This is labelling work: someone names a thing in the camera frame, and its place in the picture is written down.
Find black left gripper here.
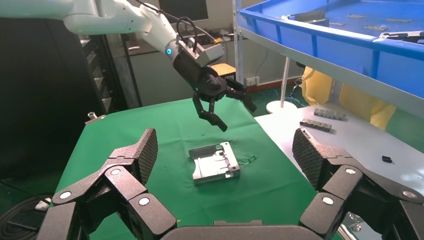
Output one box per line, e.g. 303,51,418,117
172,52,258,133

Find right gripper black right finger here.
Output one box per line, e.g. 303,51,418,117
292,127,424,240

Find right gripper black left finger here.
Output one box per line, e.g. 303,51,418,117
36,128,178,240

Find grey metal bracket part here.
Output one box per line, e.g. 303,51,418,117
281,9,330,27
373,30,424,44
188,141,241,186

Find wooden stool black legs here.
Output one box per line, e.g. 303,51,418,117
210,62,238,81

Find white round lamp stand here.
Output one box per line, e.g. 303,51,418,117
265,56,298,115

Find green table cloth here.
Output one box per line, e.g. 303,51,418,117
54,97,342,240

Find silver binder clip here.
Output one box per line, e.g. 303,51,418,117
85,111,107,125
337,211,365,240

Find yellow plastic bag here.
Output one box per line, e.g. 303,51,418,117
300,65,397,131

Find white shelf board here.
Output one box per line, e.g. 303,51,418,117
237,25,424,117

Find white power adapter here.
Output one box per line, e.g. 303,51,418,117
34,198,52,213

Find black stand pole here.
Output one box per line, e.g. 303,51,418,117
119,34,143,108

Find dark office desk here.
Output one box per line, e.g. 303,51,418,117
127,27,240,57

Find black computer monitor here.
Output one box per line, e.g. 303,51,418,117
157,0,210,23

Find blue plastic bin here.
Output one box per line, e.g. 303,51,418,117
239,0,424,99

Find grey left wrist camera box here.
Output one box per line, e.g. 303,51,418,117
177,34,225,69

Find blue floor cable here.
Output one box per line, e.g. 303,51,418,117
284,87,309,104

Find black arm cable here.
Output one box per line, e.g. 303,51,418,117
135,0,200,54

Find white shelf upright post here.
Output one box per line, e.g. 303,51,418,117
231,0,246,105

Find black floor cable bundle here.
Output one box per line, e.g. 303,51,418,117
0,195,51,240

